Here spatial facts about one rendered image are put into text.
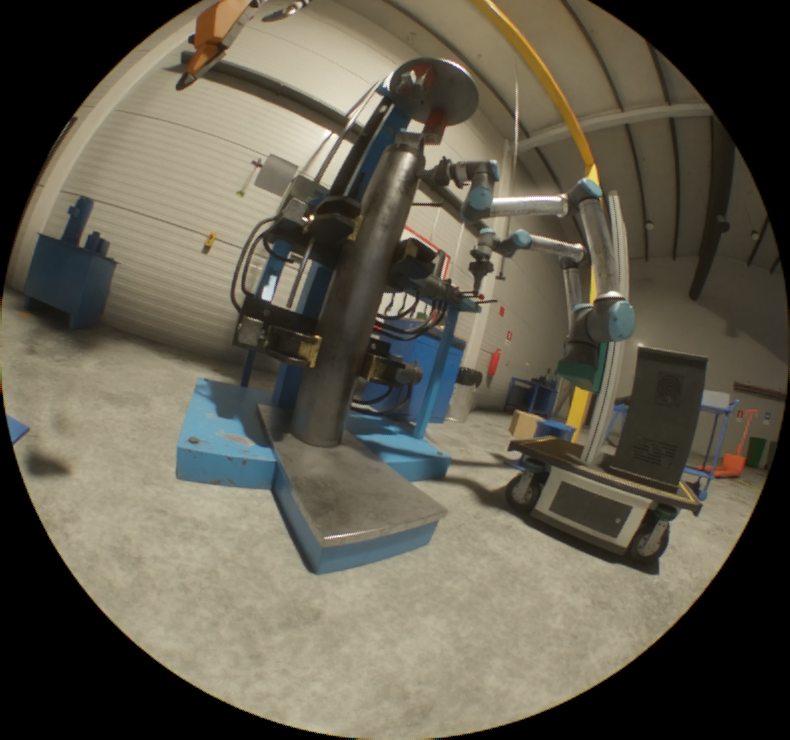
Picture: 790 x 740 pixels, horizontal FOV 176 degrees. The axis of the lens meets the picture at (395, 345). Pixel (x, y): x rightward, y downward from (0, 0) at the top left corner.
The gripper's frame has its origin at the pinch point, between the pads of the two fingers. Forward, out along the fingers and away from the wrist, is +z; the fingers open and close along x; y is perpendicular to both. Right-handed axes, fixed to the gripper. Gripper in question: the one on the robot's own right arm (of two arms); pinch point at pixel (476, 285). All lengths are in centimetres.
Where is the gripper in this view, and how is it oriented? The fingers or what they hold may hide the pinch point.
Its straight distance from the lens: 136.1
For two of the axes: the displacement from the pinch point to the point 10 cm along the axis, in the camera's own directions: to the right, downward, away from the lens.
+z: -2.8, 9.6, -0.5
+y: 7.5, 2.5, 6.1
